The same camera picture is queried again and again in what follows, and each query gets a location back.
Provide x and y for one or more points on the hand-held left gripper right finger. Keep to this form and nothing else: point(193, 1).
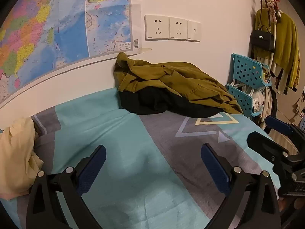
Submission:
point(214, 169)

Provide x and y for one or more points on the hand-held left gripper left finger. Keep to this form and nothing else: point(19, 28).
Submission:
point(91, 169)

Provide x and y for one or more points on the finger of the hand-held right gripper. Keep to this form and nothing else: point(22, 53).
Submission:
point(262, 143)
point(277, 124)

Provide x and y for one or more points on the cream cloth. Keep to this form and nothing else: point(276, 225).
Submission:
point(16, 159)

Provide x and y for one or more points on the olive green garment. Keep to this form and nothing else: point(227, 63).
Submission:
point(166, 76)

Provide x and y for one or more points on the person's right hand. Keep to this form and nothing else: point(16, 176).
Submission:
point(283, 205)

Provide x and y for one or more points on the beige hanging garment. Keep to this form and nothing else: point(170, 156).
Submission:
point(299, 107)

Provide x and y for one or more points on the white cloth in basket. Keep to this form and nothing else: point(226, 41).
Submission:
point(256, 102)

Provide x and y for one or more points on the teal plastic storage basket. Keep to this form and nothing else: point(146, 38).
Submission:
point(245, 69)
point(240, 100)

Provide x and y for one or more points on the striped pleated garment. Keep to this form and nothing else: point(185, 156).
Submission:
point(278, 74)

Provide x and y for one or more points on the teal and grey bed sheet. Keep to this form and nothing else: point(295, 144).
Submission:
point(143, 183)

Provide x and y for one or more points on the yellow-green sweater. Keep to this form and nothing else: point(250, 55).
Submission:
point(287, 43)

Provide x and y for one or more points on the black handbag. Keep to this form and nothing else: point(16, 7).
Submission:
point(262, 39)

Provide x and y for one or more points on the black garment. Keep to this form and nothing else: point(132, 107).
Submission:
point(152, 100)

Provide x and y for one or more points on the white coat rack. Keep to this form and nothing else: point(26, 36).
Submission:
point(276, 31)

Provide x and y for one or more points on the small plush toy pendant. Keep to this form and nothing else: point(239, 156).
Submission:
point(274, 8)

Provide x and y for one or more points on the white wall socket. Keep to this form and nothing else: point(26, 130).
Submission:
point(178, 28)
point(157, 27)

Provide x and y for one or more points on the colourful wall map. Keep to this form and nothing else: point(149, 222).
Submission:
point(71, 28)

